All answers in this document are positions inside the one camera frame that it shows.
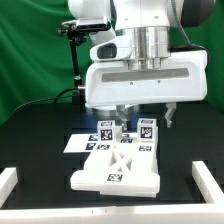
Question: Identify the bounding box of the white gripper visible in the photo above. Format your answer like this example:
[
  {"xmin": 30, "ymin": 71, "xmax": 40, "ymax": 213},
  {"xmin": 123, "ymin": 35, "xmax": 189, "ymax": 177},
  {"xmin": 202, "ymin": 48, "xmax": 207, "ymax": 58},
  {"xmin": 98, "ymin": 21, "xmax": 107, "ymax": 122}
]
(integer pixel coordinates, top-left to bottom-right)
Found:
[{"xmin": 85, "ymin": 50, "xmax": 207, "ymax": 130}]

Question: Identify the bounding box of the white chair back part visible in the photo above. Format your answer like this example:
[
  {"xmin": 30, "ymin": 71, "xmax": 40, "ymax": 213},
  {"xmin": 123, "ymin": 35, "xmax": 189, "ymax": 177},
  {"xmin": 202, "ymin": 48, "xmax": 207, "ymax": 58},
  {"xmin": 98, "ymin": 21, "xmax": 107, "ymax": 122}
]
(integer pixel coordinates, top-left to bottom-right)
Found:
[{"xmin": 70, "ymin": 128, "xmax": 160, "ymax": 192}]

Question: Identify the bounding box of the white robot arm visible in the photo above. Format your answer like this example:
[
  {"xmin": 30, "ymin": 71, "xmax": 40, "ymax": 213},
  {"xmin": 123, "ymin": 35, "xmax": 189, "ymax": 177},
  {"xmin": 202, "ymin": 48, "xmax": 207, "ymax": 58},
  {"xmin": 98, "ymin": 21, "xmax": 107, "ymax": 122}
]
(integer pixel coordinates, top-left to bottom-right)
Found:
[{"xmin": 68, "ymin": 0, "xmax": 216, "ymax": 114}]

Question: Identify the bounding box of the white sheet with tags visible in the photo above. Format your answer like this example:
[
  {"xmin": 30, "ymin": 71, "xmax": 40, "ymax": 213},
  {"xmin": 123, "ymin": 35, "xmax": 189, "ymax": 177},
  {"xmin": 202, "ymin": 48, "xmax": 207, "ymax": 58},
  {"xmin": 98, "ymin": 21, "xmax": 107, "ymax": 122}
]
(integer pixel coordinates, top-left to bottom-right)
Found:
[{"xmin": 63, "ymin": 132, "xmax": 139, "ymax": 154}]

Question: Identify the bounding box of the green backdrop curtain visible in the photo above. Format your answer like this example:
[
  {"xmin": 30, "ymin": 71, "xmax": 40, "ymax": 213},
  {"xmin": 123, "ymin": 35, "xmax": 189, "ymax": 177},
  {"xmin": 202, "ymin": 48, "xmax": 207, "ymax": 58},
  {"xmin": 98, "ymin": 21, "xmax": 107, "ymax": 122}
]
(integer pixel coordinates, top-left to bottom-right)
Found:
[{"xmin": 0, "ymin": 0, "xmax": 224, "ymax": 125}]

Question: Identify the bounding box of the white block far left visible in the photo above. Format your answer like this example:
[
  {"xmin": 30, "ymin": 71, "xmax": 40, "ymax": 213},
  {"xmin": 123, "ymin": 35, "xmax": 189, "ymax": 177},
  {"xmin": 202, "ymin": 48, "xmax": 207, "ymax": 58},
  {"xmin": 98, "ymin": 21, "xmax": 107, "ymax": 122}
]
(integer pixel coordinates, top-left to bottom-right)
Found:
[{"xmin": 0, "ymin": 167, "xmax": 18, "ymax": 208}]

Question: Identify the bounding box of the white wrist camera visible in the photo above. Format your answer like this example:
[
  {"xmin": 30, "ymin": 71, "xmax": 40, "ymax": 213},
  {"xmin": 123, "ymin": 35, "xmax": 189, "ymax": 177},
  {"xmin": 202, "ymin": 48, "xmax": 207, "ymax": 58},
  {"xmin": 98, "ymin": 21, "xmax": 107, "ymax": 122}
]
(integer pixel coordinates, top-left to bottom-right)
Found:
[{"xmin": 90, "ymin": 36, "xmax": 132, "ymax": 62}]

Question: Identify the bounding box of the black camera stand pole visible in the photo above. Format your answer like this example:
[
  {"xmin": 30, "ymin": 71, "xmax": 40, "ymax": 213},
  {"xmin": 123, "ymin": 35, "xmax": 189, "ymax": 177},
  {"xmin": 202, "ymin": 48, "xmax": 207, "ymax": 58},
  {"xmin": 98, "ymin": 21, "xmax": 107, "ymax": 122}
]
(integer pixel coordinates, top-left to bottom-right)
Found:
[{"xmin": 69, "ymin": 37, "xmax": 85, "ymax": 106}]

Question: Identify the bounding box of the black cable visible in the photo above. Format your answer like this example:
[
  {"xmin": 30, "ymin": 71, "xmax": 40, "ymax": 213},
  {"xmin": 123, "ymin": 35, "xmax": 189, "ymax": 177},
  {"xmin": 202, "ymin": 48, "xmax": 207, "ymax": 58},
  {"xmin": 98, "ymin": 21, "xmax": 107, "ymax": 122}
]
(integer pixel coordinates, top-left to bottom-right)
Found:
[{"xmin": 13, "ymin": 87, "xmax": 89, "ymax": 113}]

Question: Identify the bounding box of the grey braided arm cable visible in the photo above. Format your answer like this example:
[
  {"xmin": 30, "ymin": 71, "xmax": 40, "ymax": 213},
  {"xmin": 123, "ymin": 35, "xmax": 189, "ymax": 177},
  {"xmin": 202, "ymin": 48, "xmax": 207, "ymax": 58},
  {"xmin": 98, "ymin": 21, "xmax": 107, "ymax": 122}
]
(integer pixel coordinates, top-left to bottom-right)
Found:
[{"xmin": 169, "ymin": 0, "xmax": 209, "ymax": 53}]

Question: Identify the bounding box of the white frame border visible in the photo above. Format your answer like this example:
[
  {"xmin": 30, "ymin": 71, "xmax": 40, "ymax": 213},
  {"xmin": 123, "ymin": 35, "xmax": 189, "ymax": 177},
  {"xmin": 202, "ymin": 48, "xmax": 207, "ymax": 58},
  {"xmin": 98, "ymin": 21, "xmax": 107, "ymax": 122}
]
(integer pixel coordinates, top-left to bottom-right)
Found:
[{"xmin": 0, "ymin": 161, "xmax": 224, "ymax": 224}]

